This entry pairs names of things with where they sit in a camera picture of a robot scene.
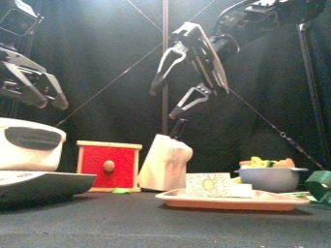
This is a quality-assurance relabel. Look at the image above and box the bright green toy wedge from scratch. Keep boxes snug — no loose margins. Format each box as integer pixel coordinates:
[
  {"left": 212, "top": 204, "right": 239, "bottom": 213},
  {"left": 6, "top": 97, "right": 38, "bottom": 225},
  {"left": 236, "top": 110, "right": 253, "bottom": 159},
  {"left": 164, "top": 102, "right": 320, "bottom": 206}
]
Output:
[{"left": 110, "top": 187, "right": 132, "bottom": 195}]

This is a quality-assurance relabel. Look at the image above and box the dark green toy vegetable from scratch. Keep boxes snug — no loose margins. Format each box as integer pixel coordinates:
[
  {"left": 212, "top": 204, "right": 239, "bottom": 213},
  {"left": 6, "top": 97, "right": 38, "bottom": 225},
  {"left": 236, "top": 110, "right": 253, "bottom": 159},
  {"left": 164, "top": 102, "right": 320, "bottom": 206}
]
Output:
[{"left": 304, "top": 170, "right": 331, "bottom": 206}]

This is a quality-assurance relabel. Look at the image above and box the yellow-green toy vegetable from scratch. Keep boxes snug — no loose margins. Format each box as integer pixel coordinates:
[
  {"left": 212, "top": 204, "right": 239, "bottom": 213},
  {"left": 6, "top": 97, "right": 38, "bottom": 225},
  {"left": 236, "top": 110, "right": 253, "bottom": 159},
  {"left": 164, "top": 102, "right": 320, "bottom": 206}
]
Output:
[{"left": 249, "top": 156, "right": 273, "bottom": 169}]

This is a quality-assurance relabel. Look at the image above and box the pink plastic tray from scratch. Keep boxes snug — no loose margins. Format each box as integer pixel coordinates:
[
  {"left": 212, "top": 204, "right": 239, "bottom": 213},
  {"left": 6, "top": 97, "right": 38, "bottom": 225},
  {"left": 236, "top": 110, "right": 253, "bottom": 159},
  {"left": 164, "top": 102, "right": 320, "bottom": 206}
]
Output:
[{"left": 153, "top": 188, "right": 311, "bottom": 212}]

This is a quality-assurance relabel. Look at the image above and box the white speckled cheese block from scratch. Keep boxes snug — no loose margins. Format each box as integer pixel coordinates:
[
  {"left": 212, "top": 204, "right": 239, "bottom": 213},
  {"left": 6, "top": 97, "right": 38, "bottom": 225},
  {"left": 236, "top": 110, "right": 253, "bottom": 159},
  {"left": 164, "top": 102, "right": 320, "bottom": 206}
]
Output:
[{"left": 184, "top": 171, "right": 232, "bottom": 199}]

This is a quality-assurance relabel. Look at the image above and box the orange toy food piece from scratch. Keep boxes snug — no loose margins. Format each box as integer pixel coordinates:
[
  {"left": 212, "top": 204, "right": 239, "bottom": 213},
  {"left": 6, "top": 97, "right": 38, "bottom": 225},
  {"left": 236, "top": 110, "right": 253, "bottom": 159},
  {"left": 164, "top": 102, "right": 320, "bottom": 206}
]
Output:
[{"left": 272, "top": 157, "right": 297, "bottom": 169}]

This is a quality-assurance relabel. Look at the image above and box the grey-blue toy pot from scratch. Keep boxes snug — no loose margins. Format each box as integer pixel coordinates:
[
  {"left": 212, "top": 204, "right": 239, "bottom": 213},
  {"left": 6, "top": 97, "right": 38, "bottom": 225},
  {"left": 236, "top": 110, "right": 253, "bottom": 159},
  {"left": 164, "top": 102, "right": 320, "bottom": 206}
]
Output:
[{"left": 233, "top": 167, "right": 311, "bottom": 194}]

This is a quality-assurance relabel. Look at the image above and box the red wooden drawer box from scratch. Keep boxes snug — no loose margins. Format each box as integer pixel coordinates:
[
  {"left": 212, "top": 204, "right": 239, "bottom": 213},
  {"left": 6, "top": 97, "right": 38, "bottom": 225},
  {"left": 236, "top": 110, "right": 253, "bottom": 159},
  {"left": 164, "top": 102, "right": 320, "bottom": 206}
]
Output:
[{"left": 74, "top": 139, "right": 144, "bottom": 194}]

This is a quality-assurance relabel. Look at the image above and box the vertical metal frame pole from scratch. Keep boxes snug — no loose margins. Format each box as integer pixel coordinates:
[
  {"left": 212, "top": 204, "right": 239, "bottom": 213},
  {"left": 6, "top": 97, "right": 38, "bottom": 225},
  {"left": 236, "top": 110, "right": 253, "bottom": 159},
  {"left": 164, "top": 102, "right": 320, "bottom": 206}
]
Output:
[{"left": 161, "top": 0, "right": 171, "bottom": 136}]

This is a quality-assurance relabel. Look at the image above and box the black-handled knife in block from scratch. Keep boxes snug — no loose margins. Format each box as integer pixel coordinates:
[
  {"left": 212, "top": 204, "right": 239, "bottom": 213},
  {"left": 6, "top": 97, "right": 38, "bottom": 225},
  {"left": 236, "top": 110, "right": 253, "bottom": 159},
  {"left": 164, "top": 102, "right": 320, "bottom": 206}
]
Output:
[{"left": 169, "top": 117, "right": 189, "bottom": 140}]

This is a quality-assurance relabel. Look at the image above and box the white rectangular bar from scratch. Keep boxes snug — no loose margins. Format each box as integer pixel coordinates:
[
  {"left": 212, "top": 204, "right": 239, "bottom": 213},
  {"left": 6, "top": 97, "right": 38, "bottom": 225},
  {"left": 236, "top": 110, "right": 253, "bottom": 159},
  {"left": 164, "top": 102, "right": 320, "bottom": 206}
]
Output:
[{"left": 227, "top": 183, "right": 255, "bottom": 199}]

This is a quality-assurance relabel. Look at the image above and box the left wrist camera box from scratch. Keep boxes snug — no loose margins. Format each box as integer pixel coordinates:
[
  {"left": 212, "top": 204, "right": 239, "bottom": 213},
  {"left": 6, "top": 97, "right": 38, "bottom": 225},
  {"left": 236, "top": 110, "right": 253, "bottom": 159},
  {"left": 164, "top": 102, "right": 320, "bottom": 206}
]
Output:
[{"left": 0, "top": 0, "right": 44, "bottom": 37}]

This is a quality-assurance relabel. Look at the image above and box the black frame post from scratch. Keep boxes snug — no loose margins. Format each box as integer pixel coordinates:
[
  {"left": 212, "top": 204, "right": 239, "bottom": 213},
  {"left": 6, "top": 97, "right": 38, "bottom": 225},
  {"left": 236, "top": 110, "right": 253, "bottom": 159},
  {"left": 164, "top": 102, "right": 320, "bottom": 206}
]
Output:
[{"left": 296, "top": 21, "right": 325, "bottom": 164}]

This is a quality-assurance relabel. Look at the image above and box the white toy kitchen appliance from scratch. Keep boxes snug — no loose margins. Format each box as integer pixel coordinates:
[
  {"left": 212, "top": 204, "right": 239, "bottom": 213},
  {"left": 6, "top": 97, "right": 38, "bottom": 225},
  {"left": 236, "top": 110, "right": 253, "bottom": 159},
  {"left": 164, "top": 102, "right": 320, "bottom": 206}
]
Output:
[{"left": 0, "top": 116, "right": 98, "bottom": 202}]

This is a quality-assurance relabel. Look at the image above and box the thin steel brace wire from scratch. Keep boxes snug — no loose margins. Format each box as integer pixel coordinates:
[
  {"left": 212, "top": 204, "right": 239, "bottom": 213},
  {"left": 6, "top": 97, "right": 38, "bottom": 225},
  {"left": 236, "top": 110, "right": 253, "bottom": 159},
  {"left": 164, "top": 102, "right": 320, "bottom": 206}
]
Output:
[
  {"left": 54, "top": 0, "right": 217, "bottom": 128},
  {"left": 124, "top": 0, "right": 325, "bottom": 171}
]

